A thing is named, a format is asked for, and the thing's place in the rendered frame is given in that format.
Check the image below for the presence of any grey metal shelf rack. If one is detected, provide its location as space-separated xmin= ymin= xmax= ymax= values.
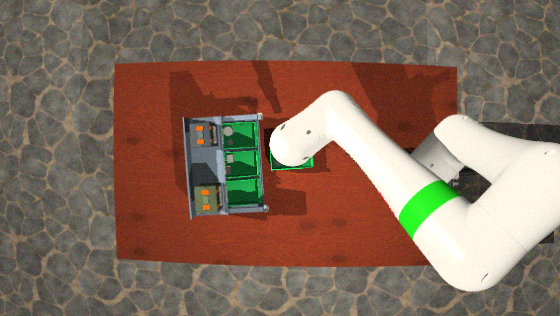
xmin=183 ymin=113 xmax=269 ymax=219

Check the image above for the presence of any green bin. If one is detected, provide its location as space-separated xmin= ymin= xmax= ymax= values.
xmin=270 ymin=149 xmax=314 ymax=170
xmin=224 ymin=150 xmax=260 ymax=178
xmin=226 ymin=177 xmax=261 ymax=206
xmin=222 ymin=122 xmax=258 ymax=150

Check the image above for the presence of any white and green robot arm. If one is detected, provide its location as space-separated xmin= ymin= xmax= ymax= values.
xmin=269 ymin=90 xmax=560 ymax=291

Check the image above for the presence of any olive green tool case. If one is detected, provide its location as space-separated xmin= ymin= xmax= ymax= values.
xmin=194 ymin=183 xmax=223 ymax=214

